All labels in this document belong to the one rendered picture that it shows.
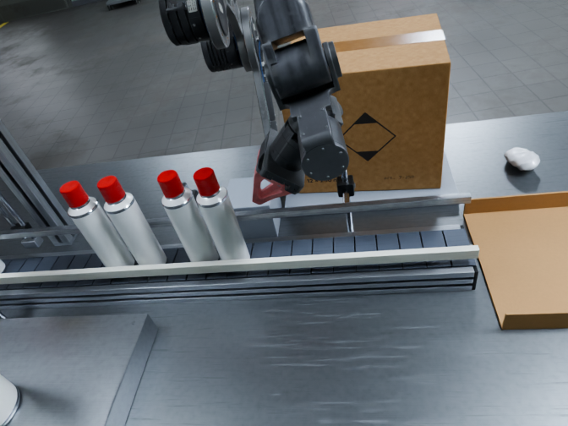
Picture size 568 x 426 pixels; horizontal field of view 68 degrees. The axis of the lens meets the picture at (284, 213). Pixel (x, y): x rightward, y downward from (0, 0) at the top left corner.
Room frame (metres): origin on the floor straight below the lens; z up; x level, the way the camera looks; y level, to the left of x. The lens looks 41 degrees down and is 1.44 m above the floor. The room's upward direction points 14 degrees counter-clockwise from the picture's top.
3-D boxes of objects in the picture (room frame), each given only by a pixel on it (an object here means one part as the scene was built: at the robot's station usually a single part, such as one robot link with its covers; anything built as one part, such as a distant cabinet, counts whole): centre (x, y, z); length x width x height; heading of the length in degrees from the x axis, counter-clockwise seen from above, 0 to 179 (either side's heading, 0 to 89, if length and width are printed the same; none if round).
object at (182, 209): (0.56, 0.16, 0.98); 0.05 x 0.05 x 0.20
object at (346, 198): (0.57, -0.12, 0.91); 0.07 x 0.03 x 0.17; 166
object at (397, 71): (0.80, -0.22, 0.99); 0.30 x 0.24 x 0.27; 71
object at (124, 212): (0.59, 0.27, 0.98); 0.05 x 0.05 x 0.20
